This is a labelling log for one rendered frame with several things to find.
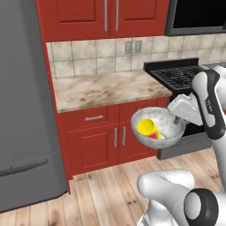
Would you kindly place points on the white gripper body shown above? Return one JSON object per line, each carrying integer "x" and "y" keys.
{"x": 184, "y": 107}

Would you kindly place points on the red drawer front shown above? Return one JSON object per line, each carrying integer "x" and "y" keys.
{"x": 86, "y": 118}

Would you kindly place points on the black microwave oven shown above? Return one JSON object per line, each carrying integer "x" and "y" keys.
{"x": 195, "y": 16}

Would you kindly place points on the grey marbled bowl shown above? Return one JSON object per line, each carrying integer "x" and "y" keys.
{"x": 170, "y": 125}

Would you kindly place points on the yellow and red cup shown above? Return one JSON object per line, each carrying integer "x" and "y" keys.
{"x": 148, "y": 128}

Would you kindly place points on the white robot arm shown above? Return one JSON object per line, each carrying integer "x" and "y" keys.
{"x": 175, "y": 191}

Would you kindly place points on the red base cupboard door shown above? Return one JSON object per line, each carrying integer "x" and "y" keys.
{"x": 134, "y": 147}
{"x": 92, "y": 148}

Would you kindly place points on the red wall cupboard door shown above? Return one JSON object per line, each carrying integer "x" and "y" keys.
{"x": 138, "y": 16}
{"x": 75, "y": 17}

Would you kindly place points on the grey wall socket plate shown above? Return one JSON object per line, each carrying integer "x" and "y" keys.
{"x": 128, "y": 47}
{"x": 138, "y": 46}

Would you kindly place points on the black stove with oven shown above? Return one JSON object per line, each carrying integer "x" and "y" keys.
{"x": 176, "y": 77}

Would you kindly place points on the grey fridge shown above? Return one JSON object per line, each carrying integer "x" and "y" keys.
{"x": 26, "y": 103}

